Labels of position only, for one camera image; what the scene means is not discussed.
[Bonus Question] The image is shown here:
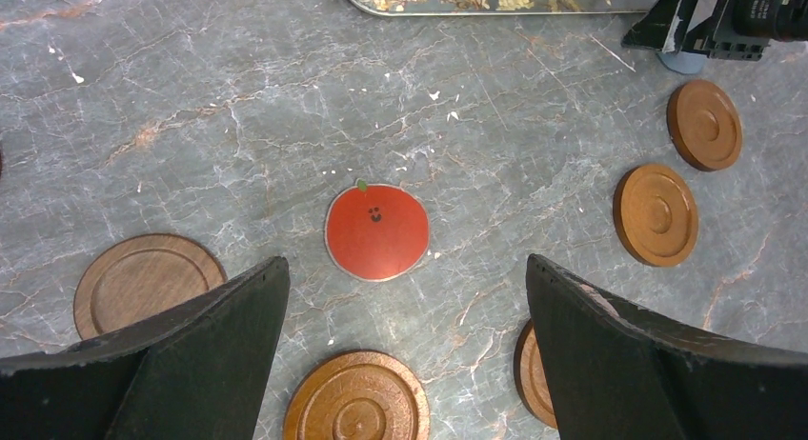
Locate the blue round coaster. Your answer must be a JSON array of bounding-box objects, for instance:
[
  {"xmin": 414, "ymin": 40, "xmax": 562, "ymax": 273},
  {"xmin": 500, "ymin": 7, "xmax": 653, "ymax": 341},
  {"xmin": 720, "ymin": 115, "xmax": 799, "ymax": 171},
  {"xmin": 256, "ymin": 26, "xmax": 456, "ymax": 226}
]
[{"xmin": 656, "ymin": 51, "xmax": 708, "ymax": 75}]

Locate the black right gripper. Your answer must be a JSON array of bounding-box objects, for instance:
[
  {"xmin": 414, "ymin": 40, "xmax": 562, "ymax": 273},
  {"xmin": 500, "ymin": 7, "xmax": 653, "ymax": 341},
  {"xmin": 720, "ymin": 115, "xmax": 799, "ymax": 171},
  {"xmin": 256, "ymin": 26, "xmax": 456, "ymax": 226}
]
[{"xmin": 620, "ymin": 0, "xmax": 807, "ymax": 61}]

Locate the glossy wooden ridged coaster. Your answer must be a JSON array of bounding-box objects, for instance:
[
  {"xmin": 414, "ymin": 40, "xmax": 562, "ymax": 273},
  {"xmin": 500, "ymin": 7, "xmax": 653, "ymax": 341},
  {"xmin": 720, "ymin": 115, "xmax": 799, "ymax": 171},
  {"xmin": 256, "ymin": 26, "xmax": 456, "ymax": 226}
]
[{"xmin": 282, "ymin": 350, "xmax": 430, "ymax": 439}]

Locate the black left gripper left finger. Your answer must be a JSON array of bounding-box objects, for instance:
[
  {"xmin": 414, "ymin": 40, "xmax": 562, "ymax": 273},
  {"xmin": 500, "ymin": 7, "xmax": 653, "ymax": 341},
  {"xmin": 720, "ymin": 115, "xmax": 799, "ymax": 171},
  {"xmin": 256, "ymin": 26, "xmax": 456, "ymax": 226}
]
[{"xmin": 1, "ymin": 257, "xmax": 291, "ymax": 439}]

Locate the dark brown flat coaster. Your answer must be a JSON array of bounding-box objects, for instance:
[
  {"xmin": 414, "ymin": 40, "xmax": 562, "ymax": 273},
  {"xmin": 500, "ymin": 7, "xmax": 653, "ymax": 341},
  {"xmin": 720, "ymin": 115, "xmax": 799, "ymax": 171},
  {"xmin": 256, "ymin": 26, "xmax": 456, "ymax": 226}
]
[{"xmin": 73, "ymin": 233, "xmax": 228, "ymax": 340}]

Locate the red round coaster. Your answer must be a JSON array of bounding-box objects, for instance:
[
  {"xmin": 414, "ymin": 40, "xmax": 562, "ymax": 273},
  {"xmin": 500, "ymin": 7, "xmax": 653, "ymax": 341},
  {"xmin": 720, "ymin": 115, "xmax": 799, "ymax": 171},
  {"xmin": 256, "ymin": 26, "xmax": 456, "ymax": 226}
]
[{"xmin": 324, "ymin": 179, "xmax": 430, "ymax": 282}]

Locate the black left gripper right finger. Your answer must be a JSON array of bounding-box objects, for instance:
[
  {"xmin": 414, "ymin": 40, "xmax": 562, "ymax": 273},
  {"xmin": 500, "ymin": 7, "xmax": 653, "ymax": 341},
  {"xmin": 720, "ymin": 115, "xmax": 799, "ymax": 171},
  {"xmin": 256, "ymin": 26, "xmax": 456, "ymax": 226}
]
[{"xmin": 526, "ymin": 254, "xmax": 807, "ymax": 439}]

